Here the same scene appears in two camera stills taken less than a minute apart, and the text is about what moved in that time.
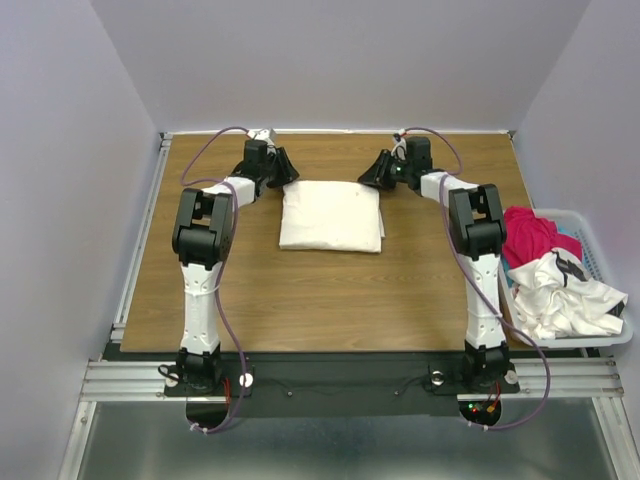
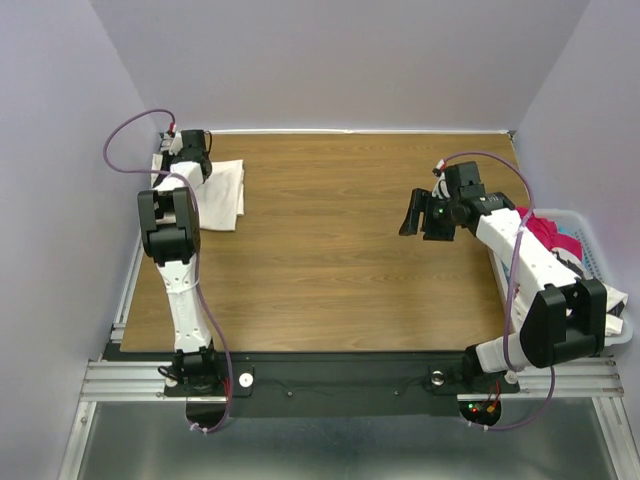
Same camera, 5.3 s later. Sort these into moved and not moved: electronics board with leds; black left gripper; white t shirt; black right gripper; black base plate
Moved: white t shirt; black left gripper; black right gripper
Not moved: electronics board with leds; black base plate
